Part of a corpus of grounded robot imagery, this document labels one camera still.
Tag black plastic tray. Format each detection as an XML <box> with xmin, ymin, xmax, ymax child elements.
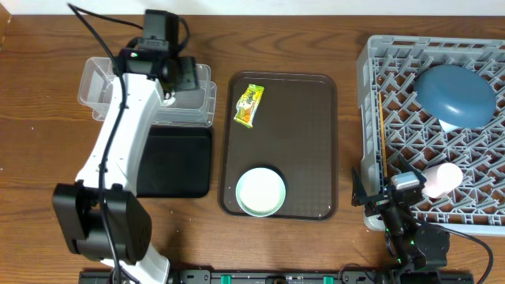
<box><xmin>137</xmin><ymin>126</ymin><xmax>212</xmax><ymax>198</ymax></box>

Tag dark blue plate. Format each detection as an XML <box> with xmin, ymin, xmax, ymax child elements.
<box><xmin>414</xmin><ymin>65</ymin><xmax>496</xmax><ymax>129</ymax></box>

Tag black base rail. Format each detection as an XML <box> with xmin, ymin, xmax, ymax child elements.
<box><xmin>77</xmin><ymin>267</ymin><xmax>474</xmax><ymax>284</ymax></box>

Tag clear plastic bin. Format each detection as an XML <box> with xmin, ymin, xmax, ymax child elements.
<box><xmin>78</xmin><ymin>57</ymin><xmax>217</xmax><ymax>127</ymax></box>

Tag wooden chopstick short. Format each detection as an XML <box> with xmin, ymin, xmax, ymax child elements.
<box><xmin>378</xmin><ymin>92</ymin><xmax>388</xmax><ymax>178</ymax></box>

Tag light blue bowl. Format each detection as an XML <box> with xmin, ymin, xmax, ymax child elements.
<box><xmin>439</xmin><ymin>120</ymin><xmax>459</xmax><ymax>133</ymax></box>

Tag grey dishwasher rack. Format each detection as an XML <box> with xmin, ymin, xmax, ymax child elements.
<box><xmin>357</xmin><ymin>35</ymin><xmax>504</xmax><ymax>237</ymax></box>

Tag brown serving tray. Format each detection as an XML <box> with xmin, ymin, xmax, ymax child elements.
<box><xmin>218</xmin><ymin>71</ymin><xmax>339</xmax><ymax>221</ymax></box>

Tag mint green bowl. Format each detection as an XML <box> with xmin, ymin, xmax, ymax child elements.
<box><xmin>235</xmin><ymin>167</ymin><xmax>286</xmax><ymax>218</ymax></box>

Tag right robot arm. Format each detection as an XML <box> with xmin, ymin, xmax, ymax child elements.
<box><xmin>351</xmin><ymin>157</ymin><xmax>450</xmax><ymax>283</ymax></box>

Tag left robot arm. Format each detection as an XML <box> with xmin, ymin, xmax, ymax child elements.
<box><xmin>52</xmin><ymin>9</ymin><xmax>199</xmax><ymax>283</ymax></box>

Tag green yellow snack wrapper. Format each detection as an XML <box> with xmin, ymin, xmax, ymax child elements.
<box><xmin>234</xmin><ymin>84</ymin><xmax>264</xmax><ymax>128</ymax></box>

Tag pink white cup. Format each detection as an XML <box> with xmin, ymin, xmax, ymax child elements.
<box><xmin>422</xmin><ymin>163</ymin><xmax>463</xmax><ymax>199</ymax></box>

